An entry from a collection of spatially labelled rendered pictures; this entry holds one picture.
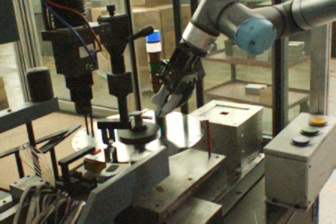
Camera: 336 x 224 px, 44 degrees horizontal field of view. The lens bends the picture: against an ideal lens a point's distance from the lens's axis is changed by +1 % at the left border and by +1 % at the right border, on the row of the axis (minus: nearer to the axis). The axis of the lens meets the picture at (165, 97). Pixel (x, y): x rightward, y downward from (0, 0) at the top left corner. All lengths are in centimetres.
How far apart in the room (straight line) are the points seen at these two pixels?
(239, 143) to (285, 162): 21
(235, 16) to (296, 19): 13
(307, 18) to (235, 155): 48
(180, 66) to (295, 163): 36
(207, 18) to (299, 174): 43
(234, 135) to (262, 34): 42
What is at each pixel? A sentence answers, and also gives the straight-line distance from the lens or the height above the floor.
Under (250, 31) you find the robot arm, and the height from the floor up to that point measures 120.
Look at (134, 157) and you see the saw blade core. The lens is 92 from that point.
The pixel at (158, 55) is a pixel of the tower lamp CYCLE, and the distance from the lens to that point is 128.
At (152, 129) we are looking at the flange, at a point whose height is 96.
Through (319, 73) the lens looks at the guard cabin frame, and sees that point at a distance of 126.
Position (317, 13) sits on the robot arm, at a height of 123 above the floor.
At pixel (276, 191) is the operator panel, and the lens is 110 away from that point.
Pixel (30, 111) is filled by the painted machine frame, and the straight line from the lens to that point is 107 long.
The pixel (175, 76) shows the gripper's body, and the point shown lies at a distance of 96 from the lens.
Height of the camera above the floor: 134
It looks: 17 degrees down
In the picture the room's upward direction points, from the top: 5 degrees counter-clockwise
